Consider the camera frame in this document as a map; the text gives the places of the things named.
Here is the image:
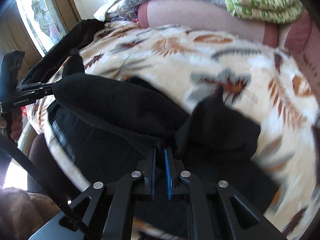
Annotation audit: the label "black pants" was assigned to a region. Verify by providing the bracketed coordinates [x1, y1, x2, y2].
[48, 73, 278, 212]

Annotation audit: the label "black garment at bed edge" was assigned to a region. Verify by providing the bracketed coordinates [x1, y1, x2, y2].
[20, 19, 105, 85]

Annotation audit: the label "stained glass window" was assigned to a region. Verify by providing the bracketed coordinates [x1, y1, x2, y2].
[16, 0, 67, 57]

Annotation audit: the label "white pillow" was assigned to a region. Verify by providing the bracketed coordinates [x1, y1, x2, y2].
[93, 0, 124, 21]

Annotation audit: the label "leaf pattern plush blanket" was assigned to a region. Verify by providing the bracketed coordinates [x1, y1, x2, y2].
[27, 21, 320, 240]

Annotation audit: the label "pink maroon bed sheet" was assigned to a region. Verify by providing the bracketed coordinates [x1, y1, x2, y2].
[137, 0, 319, 95]

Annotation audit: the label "green white folded blanket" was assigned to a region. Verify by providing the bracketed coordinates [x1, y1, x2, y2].
[225, 0, 304, 24]

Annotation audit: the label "black strap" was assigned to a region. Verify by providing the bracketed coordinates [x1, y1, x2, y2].
[0, 134, 89, 233]

